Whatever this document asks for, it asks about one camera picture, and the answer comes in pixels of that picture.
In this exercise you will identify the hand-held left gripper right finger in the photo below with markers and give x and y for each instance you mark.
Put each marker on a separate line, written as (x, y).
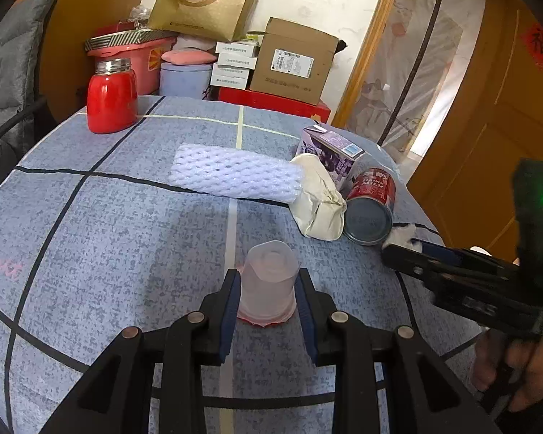
(308, 321)

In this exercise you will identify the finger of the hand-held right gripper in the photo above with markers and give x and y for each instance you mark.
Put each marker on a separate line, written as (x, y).
(438, 251)
(434, 275)

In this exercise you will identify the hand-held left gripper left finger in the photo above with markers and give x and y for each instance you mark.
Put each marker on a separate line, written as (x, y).
(230, 316)

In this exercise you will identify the white tissue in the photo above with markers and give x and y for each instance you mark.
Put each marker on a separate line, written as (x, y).
(402, 235)

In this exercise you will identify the translucent plastic cup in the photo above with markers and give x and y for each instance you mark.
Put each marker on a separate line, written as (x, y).
(267, 280)

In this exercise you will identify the red drink can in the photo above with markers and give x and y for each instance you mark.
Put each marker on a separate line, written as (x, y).
(375, 185)

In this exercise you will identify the cream paper cup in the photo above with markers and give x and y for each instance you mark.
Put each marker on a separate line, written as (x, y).
(316, 203)

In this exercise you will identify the white foam net sleeve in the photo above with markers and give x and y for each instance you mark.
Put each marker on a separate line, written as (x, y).
(230, 174)

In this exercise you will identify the purple drink carton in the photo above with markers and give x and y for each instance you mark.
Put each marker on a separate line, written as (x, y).
(330, 153)

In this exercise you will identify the person's right hand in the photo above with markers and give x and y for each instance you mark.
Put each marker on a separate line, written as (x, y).
(538, 366)

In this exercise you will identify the wooden door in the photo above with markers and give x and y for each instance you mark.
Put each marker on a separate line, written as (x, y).
(479, 144)

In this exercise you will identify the blue checked tablecloth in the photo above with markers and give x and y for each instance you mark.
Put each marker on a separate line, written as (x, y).
(117, 235)

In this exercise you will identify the red paper door decoration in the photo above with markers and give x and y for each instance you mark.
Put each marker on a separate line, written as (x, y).
(540, 45)

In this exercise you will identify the printed screen door curtain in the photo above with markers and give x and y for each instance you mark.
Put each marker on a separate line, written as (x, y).
(434, 54)

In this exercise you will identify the red flat box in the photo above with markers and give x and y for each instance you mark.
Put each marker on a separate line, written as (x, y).
(276, 101)

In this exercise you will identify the brown cardboard box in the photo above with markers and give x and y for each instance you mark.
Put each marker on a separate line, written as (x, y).
(289, 81)

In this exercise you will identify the small white box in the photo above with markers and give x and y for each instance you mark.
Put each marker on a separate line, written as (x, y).
(230, 80)
(235, 64)
(237, 49)

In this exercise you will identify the light purple bucket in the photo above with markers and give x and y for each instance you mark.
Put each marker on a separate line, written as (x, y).
(183, 81)

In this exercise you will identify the red thermos jar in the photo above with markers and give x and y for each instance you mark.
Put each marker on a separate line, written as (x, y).
(111, 99)

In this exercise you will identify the red plastic basket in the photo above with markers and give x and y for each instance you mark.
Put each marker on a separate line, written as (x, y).
(149, 61)

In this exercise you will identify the black office chair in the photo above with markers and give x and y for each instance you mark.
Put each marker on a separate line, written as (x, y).
(18, 117)

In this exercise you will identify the striped gift box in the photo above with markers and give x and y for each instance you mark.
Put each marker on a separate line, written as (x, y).
(122, 38)

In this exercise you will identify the gold gift bag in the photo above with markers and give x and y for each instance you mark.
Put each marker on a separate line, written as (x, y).
(208, 4)

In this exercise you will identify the clear plastic wrapping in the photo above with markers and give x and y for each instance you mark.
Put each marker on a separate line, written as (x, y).
(140, 16)

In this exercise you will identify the wooden wardrobe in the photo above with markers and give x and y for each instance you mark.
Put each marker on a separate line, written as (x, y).
(81, 0)

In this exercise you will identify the wooden door frame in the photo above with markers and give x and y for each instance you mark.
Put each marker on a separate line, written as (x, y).
(371, 31)

